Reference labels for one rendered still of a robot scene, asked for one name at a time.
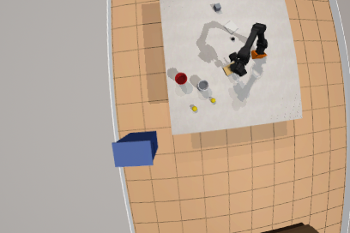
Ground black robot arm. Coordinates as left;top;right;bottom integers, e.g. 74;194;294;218
229;23;268;75

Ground red plastic cup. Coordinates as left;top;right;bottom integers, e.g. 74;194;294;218
175;72;187;85

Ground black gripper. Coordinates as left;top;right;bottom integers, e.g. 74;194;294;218
229;52;247;76

